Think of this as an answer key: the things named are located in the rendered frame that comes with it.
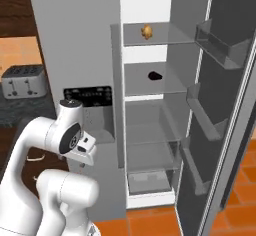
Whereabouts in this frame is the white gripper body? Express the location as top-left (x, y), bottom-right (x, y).
top-left (67, 145), bottom-right (98, 167)

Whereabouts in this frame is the dark avocado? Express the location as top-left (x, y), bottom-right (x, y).
top-left (147, 70), bottom-right (164, 82)

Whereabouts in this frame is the brown chicken drumstick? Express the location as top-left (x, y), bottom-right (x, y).
top-left (140, 24), bottom-right (154, 41)

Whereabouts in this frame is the dark wooden drawer front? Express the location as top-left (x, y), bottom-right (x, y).
top-left (20, 146), bottom-right (70, 198)

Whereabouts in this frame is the silver toaster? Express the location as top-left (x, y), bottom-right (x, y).
top-left (1, 64), bottom-right (48, 100)

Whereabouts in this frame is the grey fridge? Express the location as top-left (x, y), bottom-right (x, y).
top-left (26, 0), bottom-right (214, 222)

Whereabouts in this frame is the grey open fridge door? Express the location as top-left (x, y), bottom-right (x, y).
top-left (175, 0), bottom-right (256, 236)

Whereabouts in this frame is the dark wooden upper cupboard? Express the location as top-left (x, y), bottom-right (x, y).
top-left (0, 0), bottom-right (38, 38)

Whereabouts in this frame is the pale drawer handle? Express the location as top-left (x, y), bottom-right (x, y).
top-left (25, 153), bottom-right (46, 162)

